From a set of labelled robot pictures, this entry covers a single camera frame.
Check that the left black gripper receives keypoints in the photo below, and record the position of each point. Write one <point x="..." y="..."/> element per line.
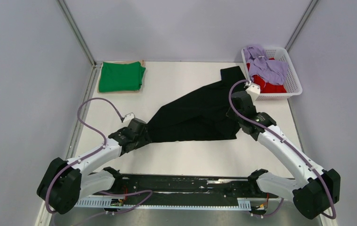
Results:
<point x="145" y="139"/>

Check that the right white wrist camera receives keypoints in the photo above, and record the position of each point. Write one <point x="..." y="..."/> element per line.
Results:
<point x="253" y="90"/>

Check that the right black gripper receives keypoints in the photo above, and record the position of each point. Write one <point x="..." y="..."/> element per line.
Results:
<point x="230" y="114"/>

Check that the white plastic laundry basket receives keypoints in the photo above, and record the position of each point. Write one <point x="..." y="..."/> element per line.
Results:
<point x="292" y="83"/>

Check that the aluminium frame rail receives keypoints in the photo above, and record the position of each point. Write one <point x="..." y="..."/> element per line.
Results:
<point x="76" y="31"/>

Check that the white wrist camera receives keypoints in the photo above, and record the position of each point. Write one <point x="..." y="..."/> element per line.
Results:
<point x="253" y="90"/>
<point x="128" y="117"/>

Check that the folded green t shirt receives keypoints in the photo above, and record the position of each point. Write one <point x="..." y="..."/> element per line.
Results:
<point x="121" y="76"/>

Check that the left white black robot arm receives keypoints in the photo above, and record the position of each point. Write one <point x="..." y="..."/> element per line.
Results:
<point x="65" y="182"/>

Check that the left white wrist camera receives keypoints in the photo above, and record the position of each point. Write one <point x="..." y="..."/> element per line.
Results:
<point x="128" y="117"/>

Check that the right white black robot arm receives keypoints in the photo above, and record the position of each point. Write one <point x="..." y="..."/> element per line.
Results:
<point x="313" y="190"/>

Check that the black t shirt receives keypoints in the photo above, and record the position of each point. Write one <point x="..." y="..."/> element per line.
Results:
<point x="199" y="115"/>

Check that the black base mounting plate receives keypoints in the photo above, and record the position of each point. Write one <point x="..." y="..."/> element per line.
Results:
<point x="173" y="190"/>

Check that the red t shirt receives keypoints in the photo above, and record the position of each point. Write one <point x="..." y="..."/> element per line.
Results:
<point x="267" y="87"/>

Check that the lilac t shirt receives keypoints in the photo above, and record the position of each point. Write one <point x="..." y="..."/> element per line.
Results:
<point x="271" y="71"/>

